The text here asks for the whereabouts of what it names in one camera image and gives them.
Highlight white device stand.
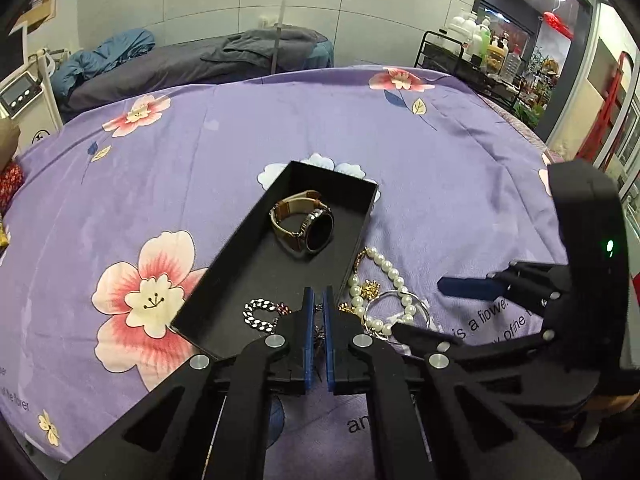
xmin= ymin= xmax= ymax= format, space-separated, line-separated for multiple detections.
xmin=30 ymin=47 xmax=66 ymax=136

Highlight black and silver chain bracelet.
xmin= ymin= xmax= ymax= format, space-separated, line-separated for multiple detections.
xmin=243 ymin=298 xmax=293 ymax=332

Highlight dark grey blanket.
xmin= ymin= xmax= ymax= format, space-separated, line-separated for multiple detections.
xmin=60 ymin=27 xmax=333 ymax=111

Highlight wristwatch with tan strap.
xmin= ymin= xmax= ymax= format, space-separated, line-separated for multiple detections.
xmin=269 ymin=190 xmax=335 ymax=258

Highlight cardboard box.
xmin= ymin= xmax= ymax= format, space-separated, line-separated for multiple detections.
xmin=10 ymin=0 xmax=58 ymax=36

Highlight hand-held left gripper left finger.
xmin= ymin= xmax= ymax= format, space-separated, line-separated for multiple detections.
xmin=57 ymin=286 xmax=317 ymax=480

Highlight green potted plants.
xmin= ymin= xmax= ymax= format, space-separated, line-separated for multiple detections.
xmin=515 ymin=47 xmax=561 ymax=128

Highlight black rectangular tray box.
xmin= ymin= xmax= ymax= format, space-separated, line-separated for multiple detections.
xmin=170 ymin=160 xmax=379 ymax=361

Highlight red hand truck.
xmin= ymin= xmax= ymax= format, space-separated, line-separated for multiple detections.
xmin=577 ymin=52 xmax=633 ymax=171

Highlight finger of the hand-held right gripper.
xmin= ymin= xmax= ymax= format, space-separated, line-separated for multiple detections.
xmin=392 ymin=322 xmax=576 ymax=386
xmin=437 ymin=260 xmax=571 ymax=317

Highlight red patterned cloth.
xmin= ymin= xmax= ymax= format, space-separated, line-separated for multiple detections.
xmin=0 ymin=162 xmax=25 ymax=211

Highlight purple floral blanket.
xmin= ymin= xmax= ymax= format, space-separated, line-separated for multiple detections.
xmin=0 ymin=66 xmax=576 ymax=480

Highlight grey display device with buttons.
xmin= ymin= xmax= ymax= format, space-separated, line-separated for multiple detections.
xmin=0 ymin=72 xmax=43 ymax=116

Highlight blue quilt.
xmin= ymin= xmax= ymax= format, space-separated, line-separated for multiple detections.
xmin=50 ymin=29 xmax=156 ymax=106

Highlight group of toiletry bottles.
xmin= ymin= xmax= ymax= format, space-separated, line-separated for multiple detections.
xmin=446 ymin=7 xmax=526 ymax=78

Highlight black metal cart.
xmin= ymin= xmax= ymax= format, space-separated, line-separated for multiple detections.
xmin=415 ymin=30 xmax=521 ymax=106

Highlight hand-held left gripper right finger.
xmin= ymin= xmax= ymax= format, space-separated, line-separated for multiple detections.
xmin=322 ymin=286 xmax=583 ymax=480

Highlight red hanging ornament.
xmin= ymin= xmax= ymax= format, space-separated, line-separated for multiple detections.
xmin=542 ymin=10 xmax=576 ymax=39

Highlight white pearl bracelet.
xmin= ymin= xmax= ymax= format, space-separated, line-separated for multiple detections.
xmin=348 ymin=247 xmax=418 ymax=336

